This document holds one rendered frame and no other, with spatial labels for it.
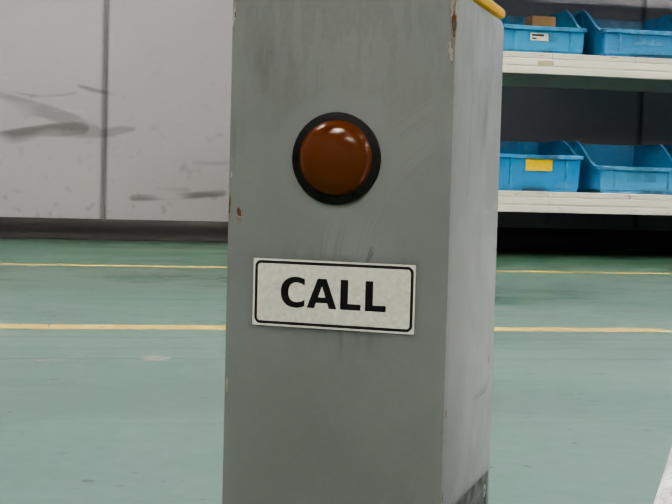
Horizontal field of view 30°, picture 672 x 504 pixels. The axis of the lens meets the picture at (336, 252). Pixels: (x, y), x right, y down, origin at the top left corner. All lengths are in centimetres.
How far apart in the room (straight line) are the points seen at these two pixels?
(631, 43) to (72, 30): 229
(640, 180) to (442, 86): 477
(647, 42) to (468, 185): 478
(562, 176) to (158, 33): 180
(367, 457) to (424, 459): 2
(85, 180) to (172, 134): 42
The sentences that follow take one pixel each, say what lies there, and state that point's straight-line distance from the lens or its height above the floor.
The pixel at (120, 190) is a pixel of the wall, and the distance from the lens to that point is 541.
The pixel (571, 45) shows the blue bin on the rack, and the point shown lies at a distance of 507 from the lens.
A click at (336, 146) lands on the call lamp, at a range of 36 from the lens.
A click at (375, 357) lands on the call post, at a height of 20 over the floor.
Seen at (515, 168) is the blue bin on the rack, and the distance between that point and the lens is 492.
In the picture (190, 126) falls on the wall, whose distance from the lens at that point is 542.
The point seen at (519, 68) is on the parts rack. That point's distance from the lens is 493.
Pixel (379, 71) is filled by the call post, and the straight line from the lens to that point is 36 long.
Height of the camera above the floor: 25
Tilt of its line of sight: 3 degrees down
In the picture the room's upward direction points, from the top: 2 degrees clockwise
